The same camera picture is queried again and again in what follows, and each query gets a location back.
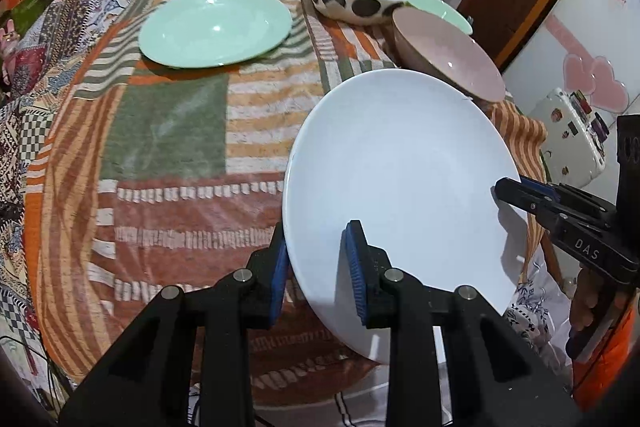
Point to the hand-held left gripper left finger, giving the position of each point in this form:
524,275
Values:
279,287

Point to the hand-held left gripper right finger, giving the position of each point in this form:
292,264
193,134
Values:
356,277

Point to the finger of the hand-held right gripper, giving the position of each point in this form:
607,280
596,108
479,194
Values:
517,194
540,189

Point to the white plate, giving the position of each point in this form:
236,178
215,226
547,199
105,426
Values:
400,167

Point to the pink bowl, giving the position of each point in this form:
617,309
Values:
450,52

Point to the green bowl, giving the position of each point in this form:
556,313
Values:
440,9

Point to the green plate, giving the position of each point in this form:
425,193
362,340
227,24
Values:
215,27

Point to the person's right hand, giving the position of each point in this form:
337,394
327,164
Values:
582,302

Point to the white floral sheet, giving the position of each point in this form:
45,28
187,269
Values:
537,322

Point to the white refrigerator with pink hearts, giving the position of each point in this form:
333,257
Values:
590,17

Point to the striped patchwork blanket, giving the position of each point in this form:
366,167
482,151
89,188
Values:
165,142

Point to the patterned quilt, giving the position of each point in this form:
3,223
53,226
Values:
30,72

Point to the green box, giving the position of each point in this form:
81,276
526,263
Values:
30,9

